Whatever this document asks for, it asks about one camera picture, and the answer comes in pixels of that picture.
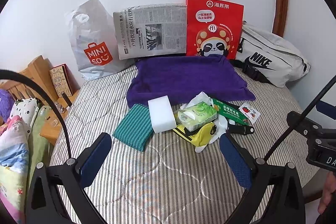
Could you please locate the person's right hand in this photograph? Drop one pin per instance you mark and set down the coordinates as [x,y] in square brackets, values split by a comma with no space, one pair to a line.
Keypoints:
[327,193]

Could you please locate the purple towel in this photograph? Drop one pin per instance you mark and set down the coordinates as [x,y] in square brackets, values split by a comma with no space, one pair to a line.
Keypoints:
[181,78]

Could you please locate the patterned notebook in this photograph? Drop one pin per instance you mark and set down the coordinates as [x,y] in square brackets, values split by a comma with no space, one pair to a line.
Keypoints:
[61,81]

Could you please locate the colourful bedding pile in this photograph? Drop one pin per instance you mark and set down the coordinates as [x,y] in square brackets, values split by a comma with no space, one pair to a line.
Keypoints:
[22,148]

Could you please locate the white Miniso plastic bag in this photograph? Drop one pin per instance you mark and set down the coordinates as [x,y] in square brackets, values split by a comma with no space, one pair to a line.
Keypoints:
[93,41]

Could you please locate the striped quilted mattress cover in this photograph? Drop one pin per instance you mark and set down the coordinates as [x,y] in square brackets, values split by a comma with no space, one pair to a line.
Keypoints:
[169,182]

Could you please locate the white sponge block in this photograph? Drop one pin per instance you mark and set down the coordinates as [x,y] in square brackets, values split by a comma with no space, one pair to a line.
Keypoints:
[161,114]

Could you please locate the green snack packet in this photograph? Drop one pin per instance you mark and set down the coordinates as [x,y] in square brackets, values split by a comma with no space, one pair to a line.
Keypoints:
[230,111]

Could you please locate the white Nike waist bag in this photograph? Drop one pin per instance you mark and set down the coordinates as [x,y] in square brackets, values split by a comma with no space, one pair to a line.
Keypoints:
[268,58]

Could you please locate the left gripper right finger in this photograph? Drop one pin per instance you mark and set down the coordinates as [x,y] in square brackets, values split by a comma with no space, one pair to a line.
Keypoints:
[255,175]

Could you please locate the small white fruit sachet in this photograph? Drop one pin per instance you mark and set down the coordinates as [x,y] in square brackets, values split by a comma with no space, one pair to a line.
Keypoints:
[249,112]

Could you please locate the folded newspaper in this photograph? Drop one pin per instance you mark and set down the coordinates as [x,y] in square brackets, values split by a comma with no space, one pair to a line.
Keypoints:
[150,30]

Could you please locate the yellow black pouch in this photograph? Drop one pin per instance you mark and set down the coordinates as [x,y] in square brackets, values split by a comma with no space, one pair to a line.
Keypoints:
[198,137]

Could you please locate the red panda paper bag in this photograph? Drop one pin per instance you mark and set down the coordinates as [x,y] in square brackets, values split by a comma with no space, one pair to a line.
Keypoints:
[213,27]

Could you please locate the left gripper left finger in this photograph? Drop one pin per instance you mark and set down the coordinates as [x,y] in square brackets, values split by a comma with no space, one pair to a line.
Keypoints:
[45,205]

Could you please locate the green tissue pack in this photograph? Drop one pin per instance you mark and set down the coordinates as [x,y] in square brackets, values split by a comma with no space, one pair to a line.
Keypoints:
[194,117]

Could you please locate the teal striped cloth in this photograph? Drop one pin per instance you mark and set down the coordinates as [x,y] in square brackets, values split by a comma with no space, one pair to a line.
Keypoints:
[135,128]

